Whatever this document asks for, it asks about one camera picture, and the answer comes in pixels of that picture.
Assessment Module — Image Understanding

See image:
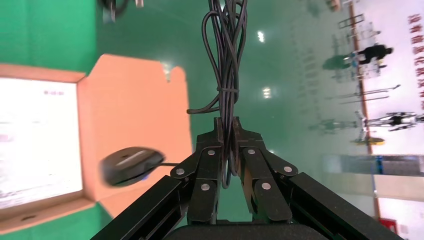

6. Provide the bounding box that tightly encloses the white printed manual sheet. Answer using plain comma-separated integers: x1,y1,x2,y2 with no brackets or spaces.
0,76,84,210

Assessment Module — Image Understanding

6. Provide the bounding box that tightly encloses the gray metal barrier panel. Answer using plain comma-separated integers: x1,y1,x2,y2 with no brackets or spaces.
322,153,424,176

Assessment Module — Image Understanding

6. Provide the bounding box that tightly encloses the orange cardboard box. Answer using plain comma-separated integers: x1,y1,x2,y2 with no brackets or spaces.
0,53,194,236

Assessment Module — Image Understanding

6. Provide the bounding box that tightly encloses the green table mat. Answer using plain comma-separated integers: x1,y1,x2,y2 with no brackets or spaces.
0,0,115,240

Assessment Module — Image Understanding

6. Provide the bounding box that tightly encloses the yellow round base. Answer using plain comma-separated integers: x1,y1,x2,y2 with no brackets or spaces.
351,137,386,147

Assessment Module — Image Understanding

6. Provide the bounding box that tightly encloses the person in black clothes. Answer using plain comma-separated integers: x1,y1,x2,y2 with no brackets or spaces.
356,44,394,66

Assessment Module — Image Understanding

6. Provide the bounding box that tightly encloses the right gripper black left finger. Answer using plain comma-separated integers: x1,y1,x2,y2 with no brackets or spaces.
91,117,225,240

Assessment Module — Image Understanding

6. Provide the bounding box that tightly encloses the black mouse cable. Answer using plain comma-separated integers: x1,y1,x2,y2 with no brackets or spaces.
100,0,249,190

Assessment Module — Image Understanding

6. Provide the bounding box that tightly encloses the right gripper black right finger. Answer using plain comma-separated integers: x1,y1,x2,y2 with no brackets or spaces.
233,116,403,240

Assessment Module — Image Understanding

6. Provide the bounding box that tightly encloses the white and black robot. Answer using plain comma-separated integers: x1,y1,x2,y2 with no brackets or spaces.
364,111,424,133

